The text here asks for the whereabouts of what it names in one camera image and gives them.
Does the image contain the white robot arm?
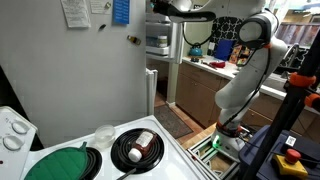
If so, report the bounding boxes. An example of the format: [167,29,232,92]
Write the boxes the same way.
[150,0,287,158]

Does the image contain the white electric stove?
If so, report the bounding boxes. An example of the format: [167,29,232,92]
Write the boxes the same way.
[0,106,209,180]

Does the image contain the clear plastic container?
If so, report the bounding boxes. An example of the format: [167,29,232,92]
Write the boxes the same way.
[95,125,115,149]

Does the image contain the blue paper on fridge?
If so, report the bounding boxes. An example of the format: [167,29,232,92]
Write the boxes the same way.
[113,0,130,24]

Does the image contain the wooden kitchen cabinets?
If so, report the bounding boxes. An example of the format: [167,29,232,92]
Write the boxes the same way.
[175,62,320,143]

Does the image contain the brown floor rug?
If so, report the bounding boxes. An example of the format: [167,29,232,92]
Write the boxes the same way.
[154,105,193,139]

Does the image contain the blue tea kettle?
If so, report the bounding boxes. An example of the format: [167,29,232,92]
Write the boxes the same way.
[189,45,202,56]

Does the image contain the red bowl on counter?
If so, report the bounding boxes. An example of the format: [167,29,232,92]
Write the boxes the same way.
[209,61,225,68]

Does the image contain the blue board on counter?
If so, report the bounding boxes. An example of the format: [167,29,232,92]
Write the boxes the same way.
[214,39,234,61]

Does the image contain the white refrigerator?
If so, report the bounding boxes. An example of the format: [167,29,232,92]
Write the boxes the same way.
[0,0,184,148]

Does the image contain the green leaf silicone mat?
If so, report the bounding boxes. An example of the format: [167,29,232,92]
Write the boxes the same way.
[24,142,88,180]

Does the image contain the white paper note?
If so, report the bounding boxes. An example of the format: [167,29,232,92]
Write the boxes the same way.
[60,0,91,28]

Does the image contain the red emergency stop button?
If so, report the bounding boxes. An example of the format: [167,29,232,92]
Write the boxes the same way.
[272,149,308,179]

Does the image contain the black spoon handle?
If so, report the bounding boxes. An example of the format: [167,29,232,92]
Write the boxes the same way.
[116,168,137,180]

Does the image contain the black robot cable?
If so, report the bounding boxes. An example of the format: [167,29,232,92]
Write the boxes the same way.
[219,46,273,129]

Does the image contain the black camera stand pole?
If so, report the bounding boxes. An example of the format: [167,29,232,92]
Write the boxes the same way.
[241,32,320,180]

